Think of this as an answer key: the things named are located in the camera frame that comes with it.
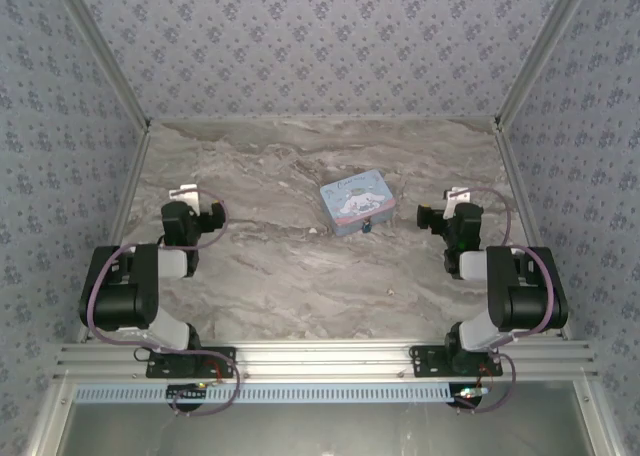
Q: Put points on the small teal padlock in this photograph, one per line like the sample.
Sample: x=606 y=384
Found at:
x=367 y=226

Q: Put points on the light blue cartoon tin box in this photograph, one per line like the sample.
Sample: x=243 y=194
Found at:
x=355 y=201

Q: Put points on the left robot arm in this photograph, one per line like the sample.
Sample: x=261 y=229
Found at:
x=120 y=301

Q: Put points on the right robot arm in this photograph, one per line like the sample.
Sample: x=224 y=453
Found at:
x=525 y=301

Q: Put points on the black adapter board with LED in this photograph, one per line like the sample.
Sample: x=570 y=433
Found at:
x=187 y=392
x=470 y=393

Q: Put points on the grey metal panel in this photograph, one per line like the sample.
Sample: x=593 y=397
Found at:
x=320 y=431

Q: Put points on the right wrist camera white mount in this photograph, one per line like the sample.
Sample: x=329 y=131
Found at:
x=456 y=198

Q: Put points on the aluminium side rail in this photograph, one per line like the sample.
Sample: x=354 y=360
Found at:
x=515 y=176
x=131 y=176

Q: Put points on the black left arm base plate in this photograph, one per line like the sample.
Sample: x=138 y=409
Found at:
x=229 y=353

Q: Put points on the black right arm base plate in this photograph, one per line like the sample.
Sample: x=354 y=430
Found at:
x=425 y=363

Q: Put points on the wide aluminium base rail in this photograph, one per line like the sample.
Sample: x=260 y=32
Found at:
x=320 y=361

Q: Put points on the aluminium corner post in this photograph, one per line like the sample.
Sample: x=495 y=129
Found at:
x=541 y=51
x=102 y=51

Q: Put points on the aluminium lower frame post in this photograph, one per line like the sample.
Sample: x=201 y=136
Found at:
x=47 y=426
x=595 y=426

